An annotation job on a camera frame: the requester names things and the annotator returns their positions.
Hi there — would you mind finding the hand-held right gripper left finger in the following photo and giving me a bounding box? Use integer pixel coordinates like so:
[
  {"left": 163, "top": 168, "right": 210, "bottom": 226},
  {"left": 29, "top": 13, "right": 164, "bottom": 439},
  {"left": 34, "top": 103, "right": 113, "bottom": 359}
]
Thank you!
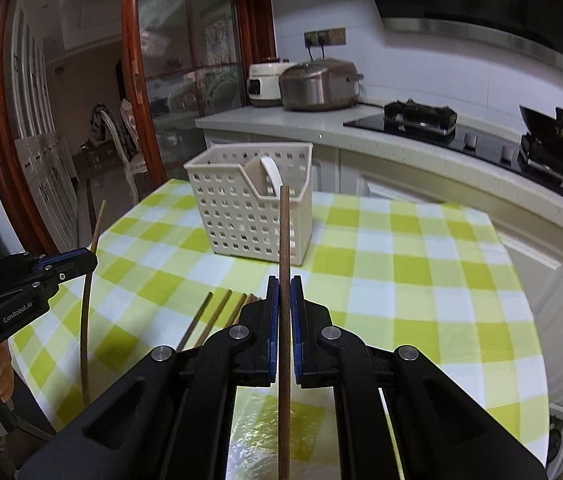
[{"left": 19, "top": 276, "right": 280, "bottom": 480}]

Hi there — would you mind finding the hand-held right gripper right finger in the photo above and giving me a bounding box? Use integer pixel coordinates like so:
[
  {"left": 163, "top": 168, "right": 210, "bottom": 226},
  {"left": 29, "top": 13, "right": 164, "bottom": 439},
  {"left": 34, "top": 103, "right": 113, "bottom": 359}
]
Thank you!
[{"left": 290, "top": 275, "right": 547, "bottom": 480}]

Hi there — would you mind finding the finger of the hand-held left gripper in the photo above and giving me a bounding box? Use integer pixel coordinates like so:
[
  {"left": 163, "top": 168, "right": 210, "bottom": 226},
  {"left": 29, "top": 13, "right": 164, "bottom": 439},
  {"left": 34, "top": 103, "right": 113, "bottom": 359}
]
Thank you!
[{"left": 0, "top": 248, "right": 98, "bottom": 311}]

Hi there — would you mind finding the white perforated plastic utensil basket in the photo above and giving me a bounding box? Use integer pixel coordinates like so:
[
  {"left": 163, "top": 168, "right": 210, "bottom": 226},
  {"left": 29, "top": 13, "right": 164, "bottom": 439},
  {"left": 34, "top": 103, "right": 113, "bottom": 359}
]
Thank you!
[{"left": 183, "top": 141, "right": 313, "bottom": 267}]

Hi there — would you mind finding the white display cabinet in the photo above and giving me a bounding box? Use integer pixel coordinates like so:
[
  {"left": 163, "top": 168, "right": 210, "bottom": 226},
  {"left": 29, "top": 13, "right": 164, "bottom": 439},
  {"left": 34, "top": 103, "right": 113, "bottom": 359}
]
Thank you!
[{"left": 12, "top": 10, "right": 80, "bottom": 256}]

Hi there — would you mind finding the white dining chair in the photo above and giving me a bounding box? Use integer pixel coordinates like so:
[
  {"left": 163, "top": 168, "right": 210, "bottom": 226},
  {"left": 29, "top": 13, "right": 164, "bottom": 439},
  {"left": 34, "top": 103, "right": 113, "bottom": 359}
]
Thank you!
[{"left": 92, "top": 100, "right": 150, "bottom": 201}]

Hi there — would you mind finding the green white checked tablecloth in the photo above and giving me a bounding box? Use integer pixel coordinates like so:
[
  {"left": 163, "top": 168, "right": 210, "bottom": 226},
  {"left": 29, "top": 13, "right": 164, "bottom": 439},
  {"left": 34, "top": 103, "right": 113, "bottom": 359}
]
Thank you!
[{"left": 9, "top": 178, "right": 549, "bottom": 480}]

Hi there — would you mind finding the white plastic spoon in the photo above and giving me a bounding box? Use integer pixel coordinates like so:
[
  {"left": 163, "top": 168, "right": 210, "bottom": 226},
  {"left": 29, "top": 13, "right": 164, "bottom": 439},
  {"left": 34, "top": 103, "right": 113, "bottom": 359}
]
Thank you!
[{"left": 260, "top": 156, "right": 283, "bottom": 196}]

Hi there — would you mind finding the white kitchen counter cabinet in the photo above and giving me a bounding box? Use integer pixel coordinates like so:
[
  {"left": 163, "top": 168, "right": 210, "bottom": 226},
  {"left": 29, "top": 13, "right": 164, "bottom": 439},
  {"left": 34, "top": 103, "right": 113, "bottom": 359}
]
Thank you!
[{"left": 196, "top": 102, "right": 563, "bottom": 461}]

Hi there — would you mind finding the red framed glass sliding door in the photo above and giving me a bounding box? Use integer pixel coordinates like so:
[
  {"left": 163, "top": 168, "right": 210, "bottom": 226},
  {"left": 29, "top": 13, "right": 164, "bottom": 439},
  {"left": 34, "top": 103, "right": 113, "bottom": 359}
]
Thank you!
[{"left": 0, "top": 0, "right": 277, "bottom": 256}]

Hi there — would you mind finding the brown metallic rice cooker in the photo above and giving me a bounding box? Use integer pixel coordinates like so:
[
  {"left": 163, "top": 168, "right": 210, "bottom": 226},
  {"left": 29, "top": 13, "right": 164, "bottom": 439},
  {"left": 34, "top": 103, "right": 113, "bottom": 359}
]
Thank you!
[{"left": 279, "top": 58, "right": 365, "bottom": 112}]

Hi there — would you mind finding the white rice cooker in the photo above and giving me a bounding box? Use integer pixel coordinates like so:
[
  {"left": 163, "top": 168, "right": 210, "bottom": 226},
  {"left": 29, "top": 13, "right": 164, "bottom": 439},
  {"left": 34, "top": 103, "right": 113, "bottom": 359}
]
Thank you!
[{"left": 246, "top": 56, "right": 296, "bottom": 108}]

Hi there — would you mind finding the black gas hob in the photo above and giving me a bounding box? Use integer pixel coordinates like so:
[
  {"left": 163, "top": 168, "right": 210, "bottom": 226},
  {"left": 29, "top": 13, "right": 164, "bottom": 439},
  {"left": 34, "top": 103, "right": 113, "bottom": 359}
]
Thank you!
[{"left": 342, "top": 99, "right": 563, "bottom": 221}]

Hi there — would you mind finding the black wok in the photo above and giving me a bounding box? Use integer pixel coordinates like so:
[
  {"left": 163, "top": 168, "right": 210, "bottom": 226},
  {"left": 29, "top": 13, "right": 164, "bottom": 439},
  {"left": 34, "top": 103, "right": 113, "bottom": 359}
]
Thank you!
[{"left": 519, "top": 105, "right": 563, "bottom": 161}]

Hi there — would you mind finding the wall outlet strip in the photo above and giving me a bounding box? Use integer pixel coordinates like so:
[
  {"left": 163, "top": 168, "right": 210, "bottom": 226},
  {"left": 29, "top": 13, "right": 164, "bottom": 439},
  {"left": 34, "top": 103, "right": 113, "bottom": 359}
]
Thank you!
[{"left": 304, "top": 27, "right": 347, "bottom": 49}]

